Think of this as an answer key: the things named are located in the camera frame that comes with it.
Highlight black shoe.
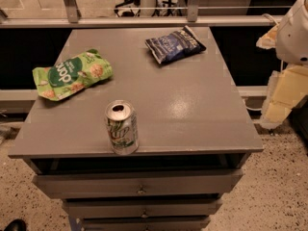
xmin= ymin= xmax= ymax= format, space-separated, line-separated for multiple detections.
xmin=4 ymin=219 xmax=27 ymax=231

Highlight bottom grey drawer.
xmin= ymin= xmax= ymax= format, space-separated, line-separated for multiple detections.
xmin=82 ymin=216 xmax=210 ymax=231

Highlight blue chip bag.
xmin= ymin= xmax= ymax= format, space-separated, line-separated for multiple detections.
xmin=145 ymin=26 xmax=206 ymax=64

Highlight green snack bag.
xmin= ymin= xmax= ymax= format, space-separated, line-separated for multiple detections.
xmin=33 ymin=49 xmax=113 ymax=101

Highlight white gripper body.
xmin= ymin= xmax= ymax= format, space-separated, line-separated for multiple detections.
xmin=276 ymin=0 xmax=308 ymax=65

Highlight black office chair base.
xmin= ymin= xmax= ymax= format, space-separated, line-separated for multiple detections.
xmin=114 ymin=0 xmax=182 ymax=17

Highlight middle grey drawer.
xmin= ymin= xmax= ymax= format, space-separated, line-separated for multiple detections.
xmin=63 ymin=197 xmax=222 ymax=218

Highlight white cable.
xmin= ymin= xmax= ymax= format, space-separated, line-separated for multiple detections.
xmin=244 ymin=96 xmax=265 ymax=113

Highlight grey drawer cabinet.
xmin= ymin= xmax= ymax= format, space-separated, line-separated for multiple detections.
xmin=8 ymin=27 xmax=265 ymax=231

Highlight metal railing frame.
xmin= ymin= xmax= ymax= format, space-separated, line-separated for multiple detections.
xmin=0 ymin=0 xmax=282 ymax=28

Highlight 7up soda can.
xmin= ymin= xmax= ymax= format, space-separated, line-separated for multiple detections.
xmin=105 ymin=100 xmax=139 ymax=155

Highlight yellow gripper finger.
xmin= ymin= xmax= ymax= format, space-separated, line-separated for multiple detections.
xmin=260 ymin=64 xmax=308 ymax=129
xmin=256 ymin=25 xmax=278 ymax=49

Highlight grey drawer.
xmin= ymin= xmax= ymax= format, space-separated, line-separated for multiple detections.
xmin=63 ymin=197 xmax=222 ymax=218
xmin=82 ymin=216 xmax=210 ymax=231
xmin=33 ymin=169 xmax=244 ymax=199

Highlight top grey drawer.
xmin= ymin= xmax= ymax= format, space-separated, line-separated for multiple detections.
xmin=33 ymin=169 xmax=244 ymax=199

